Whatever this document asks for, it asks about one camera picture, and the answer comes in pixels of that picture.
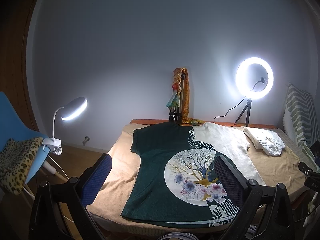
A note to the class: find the green striped white pillow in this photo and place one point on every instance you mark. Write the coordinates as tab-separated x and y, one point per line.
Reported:
300	120

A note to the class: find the blue plastic chair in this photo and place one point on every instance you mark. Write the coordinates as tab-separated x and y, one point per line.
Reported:
13	127

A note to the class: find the orange patterned bed sheet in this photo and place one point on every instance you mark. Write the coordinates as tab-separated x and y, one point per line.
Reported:
228	124

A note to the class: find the folded white garment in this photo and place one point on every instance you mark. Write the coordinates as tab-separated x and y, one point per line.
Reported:
266	140

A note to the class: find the white clip desk lamp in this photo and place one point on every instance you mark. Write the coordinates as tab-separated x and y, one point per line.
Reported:
69	112

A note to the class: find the checked beige bed cover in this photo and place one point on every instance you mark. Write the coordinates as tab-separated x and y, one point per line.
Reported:
288	142

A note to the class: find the black mini tripod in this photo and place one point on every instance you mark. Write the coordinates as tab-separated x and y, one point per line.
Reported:
247	110

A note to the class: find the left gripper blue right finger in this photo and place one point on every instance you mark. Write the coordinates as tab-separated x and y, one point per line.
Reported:
277	219

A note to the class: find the orange patterned scarf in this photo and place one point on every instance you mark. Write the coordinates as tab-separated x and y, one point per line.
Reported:
186	120

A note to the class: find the green white tree print shirt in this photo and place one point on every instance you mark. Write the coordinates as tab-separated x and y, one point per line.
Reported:
176	185

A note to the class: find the white ring light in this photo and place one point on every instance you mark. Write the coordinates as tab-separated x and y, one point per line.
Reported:
254	78

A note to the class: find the beige towel blanket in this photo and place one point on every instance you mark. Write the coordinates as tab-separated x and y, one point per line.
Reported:
115	191

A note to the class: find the leopard print cloth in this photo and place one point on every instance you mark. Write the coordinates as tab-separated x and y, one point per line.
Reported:
16	160

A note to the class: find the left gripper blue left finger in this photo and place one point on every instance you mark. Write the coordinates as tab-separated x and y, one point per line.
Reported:
76	193

